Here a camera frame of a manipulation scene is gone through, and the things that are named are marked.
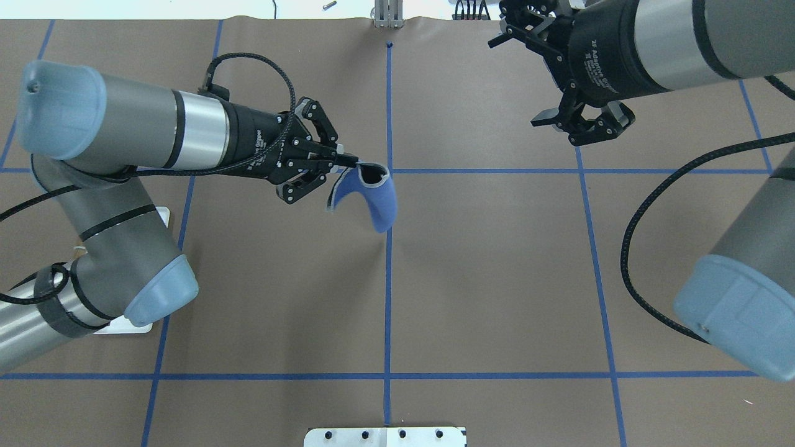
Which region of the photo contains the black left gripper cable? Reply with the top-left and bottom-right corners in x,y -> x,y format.
112,52 -> 299,181

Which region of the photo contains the white rack base tray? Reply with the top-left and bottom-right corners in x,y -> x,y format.
96,205 -> 171,336

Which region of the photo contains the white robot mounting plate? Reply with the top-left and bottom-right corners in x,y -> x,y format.
303,427 -> 468,446

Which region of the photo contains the blue towel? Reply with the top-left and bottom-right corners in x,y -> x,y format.
326,162 -> 398,233

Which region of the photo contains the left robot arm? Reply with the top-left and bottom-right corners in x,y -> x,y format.
2,53 -> 358,373

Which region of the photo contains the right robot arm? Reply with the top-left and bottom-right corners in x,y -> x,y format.
489,1 -> 793,381

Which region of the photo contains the blue tape strip crosswise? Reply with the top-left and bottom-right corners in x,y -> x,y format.
2,370 -> 757,381

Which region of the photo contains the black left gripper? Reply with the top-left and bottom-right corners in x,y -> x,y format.
221,97 -> 360,204

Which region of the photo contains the aluminium frame post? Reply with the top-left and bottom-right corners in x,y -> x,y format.
371,0 -> 405,29

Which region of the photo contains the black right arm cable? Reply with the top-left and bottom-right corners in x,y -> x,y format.
620,74 -> 795,345

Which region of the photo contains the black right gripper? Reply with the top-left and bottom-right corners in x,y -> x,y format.
488,1 -> 643,147

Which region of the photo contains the blue tape strip lengthwise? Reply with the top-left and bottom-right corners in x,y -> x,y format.
383,40 -> 394,427

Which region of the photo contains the black power strip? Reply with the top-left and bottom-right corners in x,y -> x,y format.
450,1 -> 501,20

